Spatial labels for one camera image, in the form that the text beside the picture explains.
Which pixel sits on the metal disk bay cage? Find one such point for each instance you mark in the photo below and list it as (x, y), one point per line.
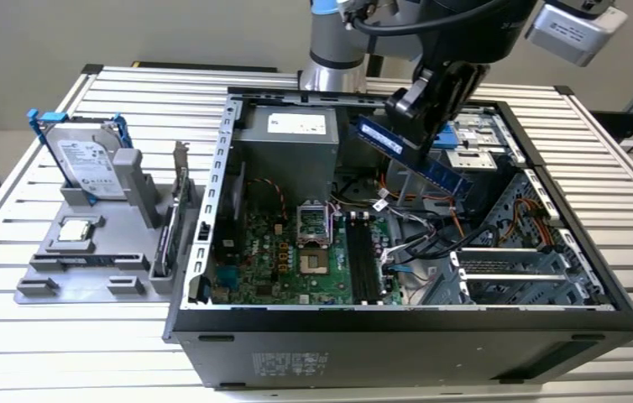
(517, 252)

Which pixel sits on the grey power supply unit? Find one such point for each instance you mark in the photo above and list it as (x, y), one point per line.
(287, 168)

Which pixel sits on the silver CPU chip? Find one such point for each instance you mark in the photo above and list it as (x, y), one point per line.
(75, 231)

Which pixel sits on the green motherboard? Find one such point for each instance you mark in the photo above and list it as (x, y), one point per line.
(294, 289)

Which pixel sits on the black open PC case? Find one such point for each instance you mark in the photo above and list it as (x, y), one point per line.
(405, 348)

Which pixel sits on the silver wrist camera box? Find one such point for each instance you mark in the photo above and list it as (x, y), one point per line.
(573, 33)

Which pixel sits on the hard disk in blue carrier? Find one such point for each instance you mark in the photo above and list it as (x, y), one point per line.
(83, 159)

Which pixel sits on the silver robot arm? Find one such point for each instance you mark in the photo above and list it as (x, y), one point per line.
(330, 63)

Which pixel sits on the blue RAM stick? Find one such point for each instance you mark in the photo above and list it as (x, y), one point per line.
(83, 261)
(379, 136)

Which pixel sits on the black green graphics card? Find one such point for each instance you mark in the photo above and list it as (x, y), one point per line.
(166, 243)

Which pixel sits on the metal optical drive cage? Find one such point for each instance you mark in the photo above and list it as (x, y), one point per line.
(473, 161)

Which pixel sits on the CPU socket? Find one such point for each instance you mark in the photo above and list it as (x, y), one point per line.
(315, 262)

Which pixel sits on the blue plastic drive latch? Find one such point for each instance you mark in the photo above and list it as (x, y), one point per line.
(447, 138)

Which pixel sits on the grey parts rack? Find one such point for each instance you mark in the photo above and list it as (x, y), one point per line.
(126, 243)

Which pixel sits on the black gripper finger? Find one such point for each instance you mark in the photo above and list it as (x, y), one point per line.
(422, 109)
(470, 92)

